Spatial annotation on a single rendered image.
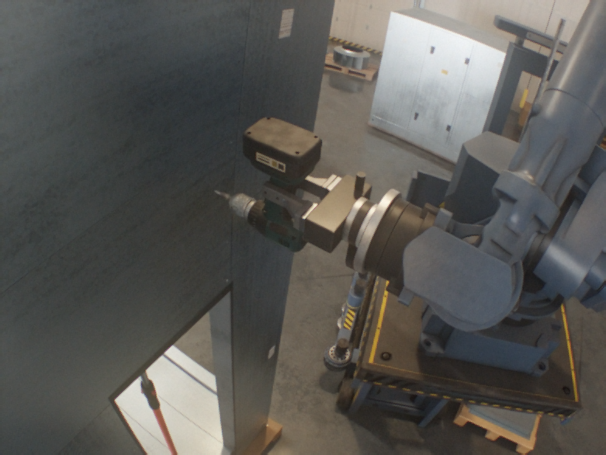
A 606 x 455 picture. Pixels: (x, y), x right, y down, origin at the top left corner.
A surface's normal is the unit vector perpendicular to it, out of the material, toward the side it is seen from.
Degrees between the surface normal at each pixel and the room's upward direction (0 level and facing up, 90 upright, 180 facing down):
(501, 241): 54
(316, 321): 0
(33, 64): 90
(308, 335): 0
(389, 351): 0
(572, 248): 64
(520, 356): 90
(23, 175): 90
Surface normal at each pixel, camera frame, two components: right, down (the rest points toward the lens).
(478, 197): -0.73, 0.37
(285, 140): 0.06, -0.69
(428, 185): -0.26, 0.61
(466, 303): -0.36, -0.04
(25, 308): 0.84, 0.43
